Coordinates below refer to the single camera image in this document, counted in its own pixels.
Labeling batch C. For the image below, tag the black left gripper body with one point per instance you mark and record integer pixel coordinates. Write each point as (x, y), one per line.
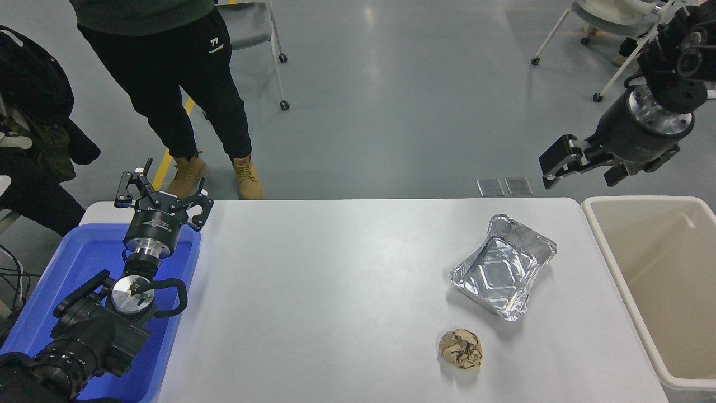
(154, 224)

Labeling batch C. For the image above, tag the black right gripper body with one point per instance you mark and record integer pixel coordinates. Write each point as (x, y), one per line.
(632, 137)

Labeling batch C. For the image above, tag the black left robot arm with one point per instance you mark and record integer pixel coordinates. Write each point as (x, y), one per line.
(95, 336)

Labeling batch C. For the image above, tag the metal floor plate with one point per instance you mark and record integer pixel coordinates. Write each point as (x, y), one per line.
(491, 187)
(519, 186)

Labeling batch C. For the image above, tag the blue plastic tray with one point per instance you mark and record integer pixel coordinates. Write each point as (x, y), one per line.
(84, 252)

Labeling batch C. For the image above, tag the seated person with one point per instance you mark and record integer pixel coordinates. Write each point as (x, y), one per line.
(629, 45)
(33, 89)

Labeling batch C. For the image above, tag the large pale bin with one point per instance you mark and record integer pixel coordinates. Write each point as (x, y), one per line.
(665, 280)

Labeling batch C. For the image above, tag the standing person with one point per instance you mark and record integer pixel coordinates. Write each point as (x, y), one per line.
(168, 73)

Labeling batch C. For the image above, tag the silver foil tray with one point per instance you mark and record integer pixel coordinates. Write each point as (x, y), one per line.
(498, 271)

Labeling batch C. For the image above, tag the grey wheeled chair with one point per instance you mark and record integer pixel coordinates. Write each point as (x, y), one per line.
(254, 25)

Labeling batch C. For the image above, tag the crumpled tan paper ball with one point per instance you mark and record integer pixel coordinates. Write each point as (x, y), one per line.
(461, 349)

